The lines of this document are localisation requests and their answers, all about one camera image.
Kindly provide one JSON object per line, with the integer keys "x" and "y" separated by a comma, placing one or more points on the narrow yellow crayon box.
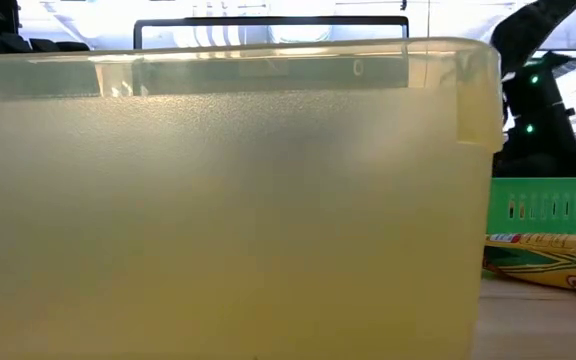
{"x": 543, "y": 260}

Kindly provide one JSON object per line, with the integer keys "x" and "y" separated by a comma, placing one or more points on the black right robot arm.
{"x": 523, "y": 30}

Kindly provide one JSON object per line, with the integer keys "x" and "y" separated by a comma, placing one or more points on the green plastic tray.
{"x": 543, "y": 190}

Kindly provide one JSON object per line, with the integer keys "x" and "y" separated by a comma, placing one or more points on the yellow plastic tray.
{"x": 218, "y": 225}

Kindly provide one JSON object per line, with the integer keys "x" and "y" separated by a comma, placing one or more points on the wooden riser with black frame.
{"x": 268, "y": 20}

